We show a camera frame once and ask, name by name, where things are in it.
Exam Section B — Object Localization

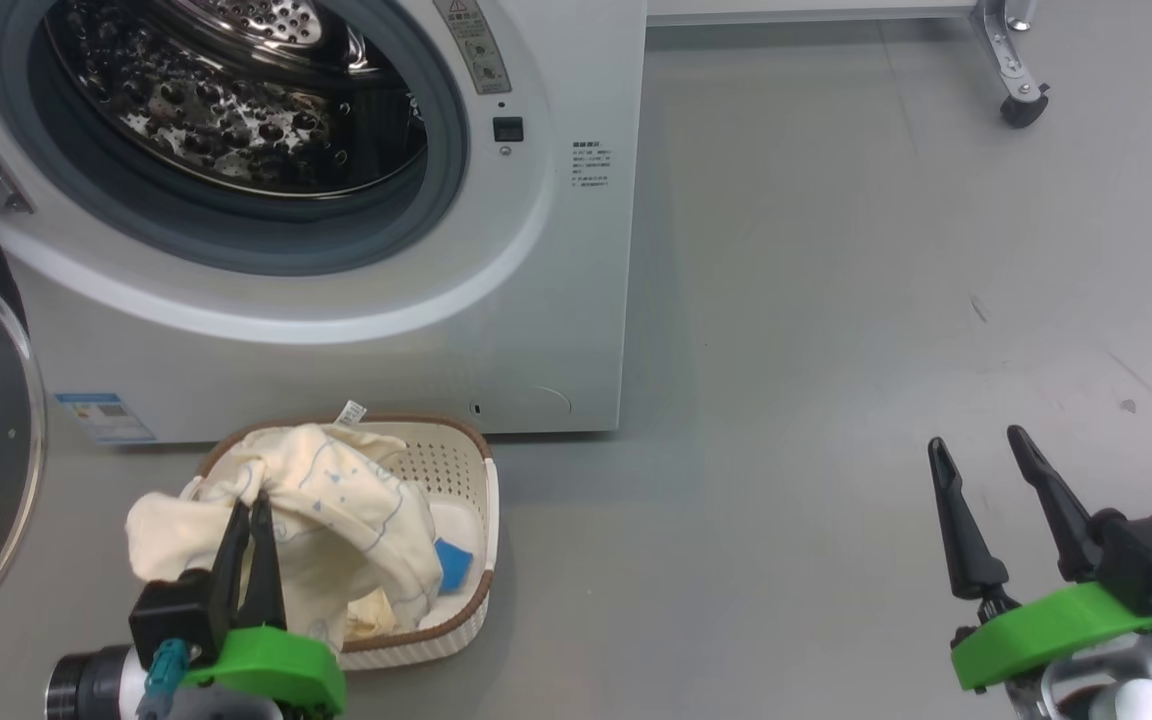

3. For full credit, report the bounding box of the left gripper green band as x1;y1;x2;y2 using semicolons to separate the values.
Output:
181;489;348;720

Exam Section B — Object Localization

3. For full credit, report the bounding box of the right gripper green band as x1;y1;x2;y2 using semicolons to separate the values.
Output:
927;424;1152;720

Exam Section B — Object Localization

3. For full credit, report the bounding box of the cream baby garment blue trim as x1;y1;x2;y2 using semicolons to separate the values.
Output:
126;400;444;651

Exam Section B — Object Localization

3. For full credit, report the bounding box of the cream perforated laundry basket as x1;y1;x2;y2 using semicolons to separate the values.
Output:
181;415;500;671

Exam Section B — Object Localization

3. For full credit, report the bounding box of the grey rubber door gasket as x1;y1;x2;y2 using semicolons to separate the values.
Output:
0;0;470;278

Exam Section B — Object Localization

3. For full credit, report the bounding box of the white front-load washing machine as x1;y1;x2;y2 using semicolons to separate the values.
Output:
0;0;648;446

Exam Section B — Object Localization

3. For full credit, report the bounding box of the steel washing drum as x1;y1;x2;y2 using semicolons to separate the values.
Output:
44;0;429;198

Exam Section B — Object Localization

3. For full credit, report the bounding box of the blue energy label sticker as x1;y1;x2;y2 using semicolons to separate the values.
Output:
54;392;157;445

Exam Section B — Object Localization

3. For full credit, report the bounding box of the grey metal leg with caster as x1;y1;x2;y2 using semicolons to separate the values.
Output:
971;0;1050;129

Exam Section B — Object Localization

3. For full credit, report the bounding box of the small printed text label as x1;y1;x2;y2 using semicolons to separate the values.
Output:
571;140;612;191

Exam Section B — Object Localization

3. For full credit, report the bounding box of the white furniture panel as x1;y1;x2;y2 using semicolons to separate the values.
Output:
647;0;982;27

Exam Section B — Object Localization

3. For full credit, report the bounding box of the grey warning sticker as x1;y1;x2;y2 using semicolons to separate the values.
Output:
433;0;513;96

